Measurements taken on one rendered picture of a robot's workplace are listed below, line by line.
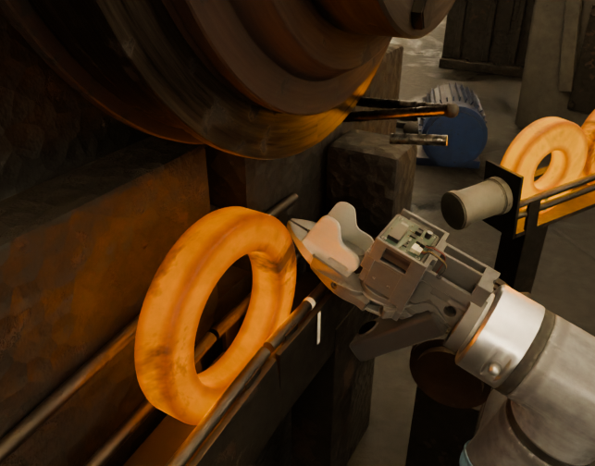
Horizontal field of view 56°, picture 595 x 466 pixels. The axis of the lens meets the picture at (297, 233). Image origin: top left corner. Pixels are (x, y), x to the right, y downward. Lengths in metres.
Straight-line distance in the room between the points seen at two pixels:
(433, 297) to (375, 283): 0.06
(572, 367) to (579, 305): 1.41
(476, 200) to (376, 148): 0.22
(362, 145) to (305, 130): 0.26
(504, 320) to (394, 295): 0.10
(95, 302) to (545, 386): 0.38
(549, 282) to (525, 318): 1.48
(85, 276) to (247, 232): 0.13
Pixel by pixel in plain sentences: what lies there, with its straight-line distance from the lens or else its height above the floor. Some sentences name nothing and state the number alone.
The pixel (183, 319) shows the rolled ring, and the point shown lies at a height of 0.80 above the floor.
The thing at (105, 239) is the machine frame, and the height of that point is 0.84.
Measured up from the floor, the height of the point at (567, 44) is 0.50.
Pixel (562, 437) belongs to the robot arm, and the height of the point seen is 0.65.
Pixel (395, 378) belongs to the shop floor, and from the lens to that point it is 1.52.
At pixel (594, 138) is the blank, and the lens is 1.00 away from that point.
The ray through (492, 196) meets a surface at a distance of 0.87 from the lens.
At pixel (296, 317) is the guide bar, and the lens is 0.54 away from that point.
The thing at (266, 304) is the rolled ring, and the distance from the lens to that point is 0.53.
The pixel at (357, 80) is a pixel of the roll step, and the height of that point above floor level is 0.93.
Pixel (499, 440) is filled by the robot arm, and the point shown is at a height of 0.60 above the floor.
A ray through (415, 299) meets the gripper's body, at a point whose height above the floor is 0.72.
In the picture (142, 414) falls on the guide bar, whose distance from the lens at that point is 0.50.
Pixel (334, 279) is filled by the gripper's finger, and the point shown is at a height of 0.74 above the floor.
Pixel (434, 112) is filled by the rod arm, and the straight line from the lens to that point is 0.52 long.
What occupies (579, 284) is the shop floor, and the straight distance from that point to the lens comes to 2.05.
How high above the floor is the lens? 1.05
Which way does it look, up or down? 30 degrees down
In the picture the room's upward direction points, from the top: straight up
